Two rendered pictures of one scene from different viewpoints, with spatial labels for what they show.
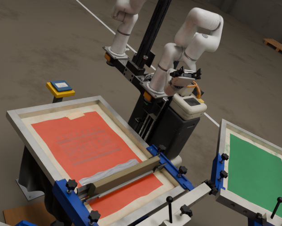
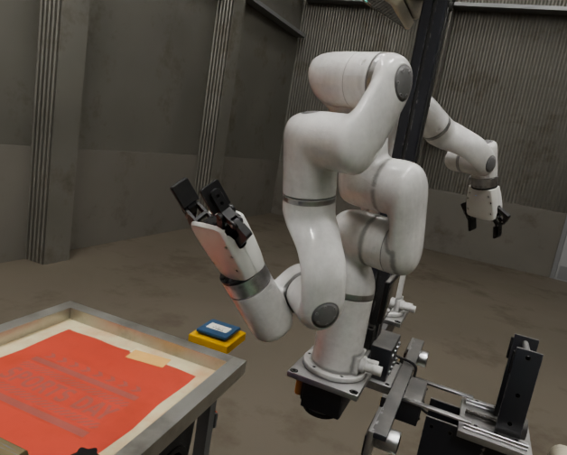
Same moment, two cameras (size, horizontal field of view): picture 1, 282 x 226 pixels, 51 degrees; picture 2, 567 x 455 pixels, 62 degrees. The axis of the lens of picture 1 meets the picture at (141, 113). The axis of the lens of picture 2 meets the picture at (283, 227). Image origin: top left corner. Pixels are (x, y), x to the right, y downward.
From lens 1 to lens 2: 1.63 m
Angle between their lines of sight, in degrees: 72
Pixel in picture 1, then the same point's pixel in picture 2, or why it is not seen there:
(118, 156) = (47, 437)
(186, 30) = not seen: hidden behind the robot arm
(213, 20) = (348, 63)
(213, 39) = (333, 116)
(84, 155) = (13, 390)
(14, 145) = not seen: outside the picture
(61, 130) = (79, 354)
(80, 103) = (180, 346)
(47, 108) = (116, 323)
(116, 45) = not seen: hidden behind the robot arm
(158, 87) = (319, 351)
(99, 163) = not seen: outside the picture
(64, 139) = (52, 361)
